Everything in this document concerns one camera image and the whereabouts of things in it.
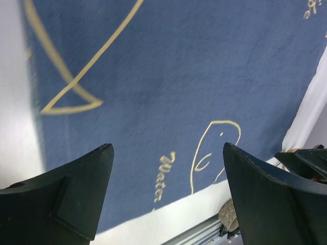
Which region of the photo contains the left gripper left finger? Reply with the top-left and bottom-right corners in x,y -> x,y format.
1,144 -> 114,244

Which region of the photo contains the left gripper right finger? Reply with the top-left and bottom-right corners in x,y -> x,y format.
223,143 -> 326,244

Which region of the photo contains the small speckled ceramic cup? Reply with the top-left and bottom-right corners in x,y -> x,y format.
218,199 -> 239,232

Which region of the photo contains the blue placemat with gold print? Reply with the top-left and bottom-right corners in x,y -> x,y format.
22,1 -> 326,232

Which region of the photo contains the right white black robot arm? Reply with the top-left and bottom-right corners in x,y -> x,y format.
274,144 -> 326,184

